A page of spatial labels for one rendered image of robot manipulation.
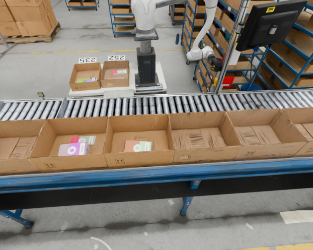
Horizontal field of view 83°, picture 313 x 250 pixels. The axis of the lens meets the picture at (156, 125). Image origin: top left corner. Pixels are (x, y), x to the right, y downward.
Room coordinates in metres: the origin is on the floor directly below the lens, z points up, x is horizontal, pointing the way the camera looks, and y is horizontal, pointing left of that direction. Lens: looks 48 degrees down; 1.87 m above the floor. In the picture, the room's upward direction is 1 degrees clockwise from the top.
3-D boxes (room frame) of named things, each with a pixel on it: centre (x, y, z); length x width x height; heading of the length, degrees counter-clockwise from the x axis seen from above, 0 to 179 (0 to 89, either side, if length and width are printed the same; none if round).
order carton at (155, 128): (0.69, 0.10, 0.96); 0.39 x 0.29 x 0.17; 95
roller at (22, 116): (1.04, 1.20, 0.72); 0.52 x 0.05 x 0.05; 5
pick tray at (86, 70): (1.66, 0.76, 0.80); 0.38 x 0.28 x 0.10; 10
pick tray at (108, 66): (1.73, 0.45, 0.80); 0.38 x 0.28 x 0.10; 6
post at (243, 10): (1.48, -0.61, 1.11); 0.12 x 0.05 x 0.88; 95
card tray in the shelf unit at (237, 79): (2.16, -0.92, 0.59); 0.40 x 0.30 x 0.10; 3
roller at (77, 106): (1.08, 0.74, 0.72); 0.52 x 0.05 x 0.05; 5
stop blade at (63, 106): (1.08, 0.84, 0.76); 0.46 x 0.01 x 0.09; 5
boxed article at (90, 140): (0.72, 0.50, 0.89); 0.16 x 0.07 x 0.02; 96
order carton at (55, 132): (0.65, 0.49, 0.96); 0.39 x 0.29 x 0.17; 95
